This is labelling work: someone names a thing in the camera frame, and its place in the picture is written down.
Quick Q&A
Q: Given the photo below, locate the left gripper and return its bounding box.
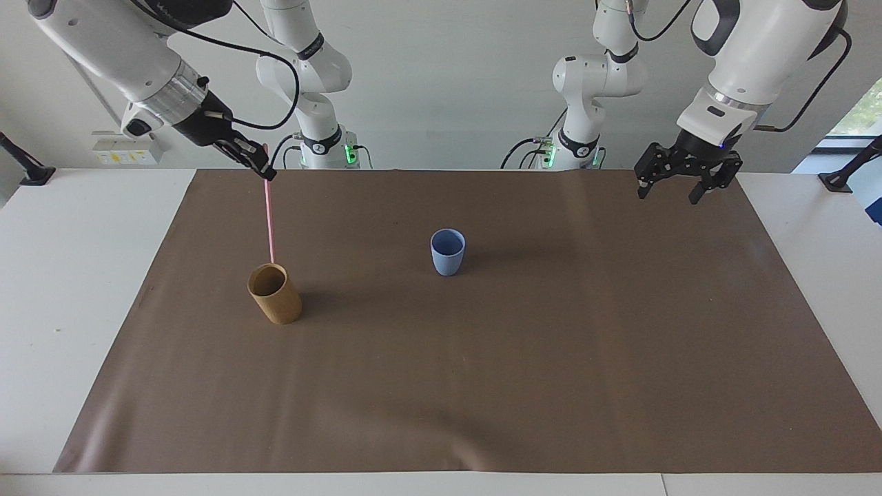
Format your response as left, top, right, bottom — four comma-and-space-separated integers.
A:
634, 129, 744, 206

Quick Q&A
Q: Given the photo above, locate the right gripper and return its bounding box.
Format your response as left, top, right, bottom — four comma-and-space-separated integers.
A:
172, 92, 239, 149

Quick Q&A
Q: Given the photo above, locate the pink chopstick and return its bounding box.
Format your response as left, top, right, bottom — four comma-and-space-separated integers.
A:
262, 143, 276, 265

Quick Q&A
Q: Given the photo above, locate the brown wooden cup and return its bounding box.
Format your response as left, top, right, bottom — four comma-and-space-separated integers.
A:
247, 262, 304, 326

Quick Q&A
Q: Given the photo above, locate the blue cup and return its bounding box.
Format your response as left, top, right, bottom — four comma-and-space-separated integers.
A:
430, 228, 467, 278

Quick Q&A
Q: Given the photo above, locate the black stand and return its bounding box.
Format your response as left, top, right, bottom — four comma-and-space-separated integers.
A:
0, 132, 57, 187
818, 134, 882, 193

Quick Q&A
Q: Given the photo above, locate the window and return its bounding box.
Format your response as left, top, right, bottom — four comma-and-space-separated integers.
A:
813, 74, 882, 154

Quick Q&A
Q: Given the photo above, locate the black cable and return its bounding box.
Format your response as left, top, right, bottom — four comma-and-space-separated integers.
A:
130, 0, 302, 132
232, 0, 274, 41
500, 136, 553, 170
270, 134, 305, 170
754, 26, 854, 134
628, 0, 693, 43

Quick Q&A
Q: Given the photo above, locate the white wall socket box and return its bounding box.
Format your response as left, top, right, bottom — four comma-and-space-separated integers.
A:
92, 130, 164, 166

